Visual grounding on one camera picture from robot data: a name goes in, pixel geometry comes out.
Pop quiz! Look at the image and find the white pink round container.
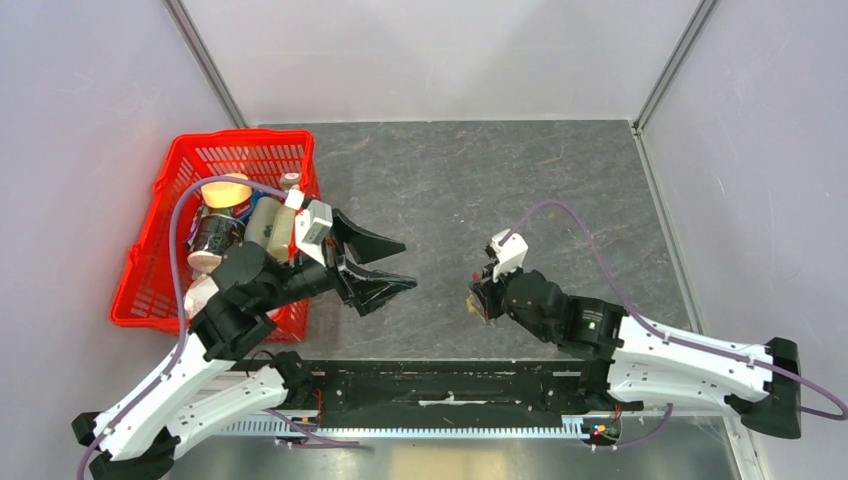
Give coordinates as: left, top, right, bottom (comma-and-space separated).
183, 251, 225, 320

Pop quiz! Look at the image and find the left aluminium corner post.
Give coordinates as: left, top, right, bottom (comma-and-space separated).
162, 0, 249, 128

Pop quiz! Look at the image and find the brass key with yellow tag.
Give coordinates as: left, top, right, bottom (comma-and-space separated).
466, 293, 486, 321

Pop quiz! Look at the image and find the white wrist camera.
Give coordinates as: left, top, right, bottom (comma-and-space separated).
284, 189, 333, 267
485, 229, 528, 283

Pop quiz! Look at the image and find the red plastic basket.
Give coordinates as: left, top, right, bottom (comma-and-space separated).
110, 128, 321, 335

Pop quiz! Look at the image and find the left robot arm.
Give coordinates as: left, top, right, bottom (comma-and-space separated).
72, 204, 416, 479

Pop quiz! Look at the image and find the cream bottle with pink cap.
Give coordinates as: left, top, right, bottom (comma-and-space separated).
267, 172, 301, 261

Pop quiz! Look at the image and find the jar with yellow lid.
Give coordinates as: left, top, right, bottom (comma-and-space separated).
187, 181, 254, 272

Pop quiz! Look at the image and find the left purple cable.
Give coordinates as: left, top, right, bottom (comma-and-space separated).
76, 174, 296, 480

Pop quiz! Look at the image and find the aluminium corner post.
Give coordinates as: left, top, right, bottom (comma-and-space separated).
162, 0, 249, 128
631, 0, 720, 135

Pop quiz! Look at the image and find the pale green bottle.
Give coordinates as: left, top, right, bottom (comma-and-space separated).
244, 196, 282, 248

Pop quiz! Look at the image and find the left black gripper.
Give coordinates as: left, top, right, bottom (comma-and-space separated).
259, 207, 420, 314

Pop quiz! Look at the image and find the purple cable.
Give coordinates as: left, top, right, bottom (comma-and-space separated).
76, 174, 296, 480
498, 200, 848, 423

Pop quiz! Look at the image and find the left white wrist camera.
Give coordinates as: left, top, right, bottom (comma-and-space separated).
284, 189, 333, 267

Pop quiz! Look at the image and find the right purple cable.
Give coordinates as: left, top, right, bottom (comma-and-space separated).
498, 200, 848, 423

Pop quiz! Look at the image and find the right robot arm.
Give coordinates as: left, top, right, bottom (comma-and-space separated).
469, 266, 801, 439

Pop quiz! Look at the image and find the aluminium toothed cable duct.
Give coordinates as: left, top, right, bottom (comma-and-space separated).
218, 414, 591, 440

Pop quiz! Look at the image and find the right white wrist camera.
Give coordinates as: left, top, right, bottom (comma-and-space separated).
485, 229, 528, 283

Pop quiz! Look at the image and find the right aluminium corner post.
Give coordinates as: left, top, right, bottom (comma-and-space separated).
631, 0, 720, 135

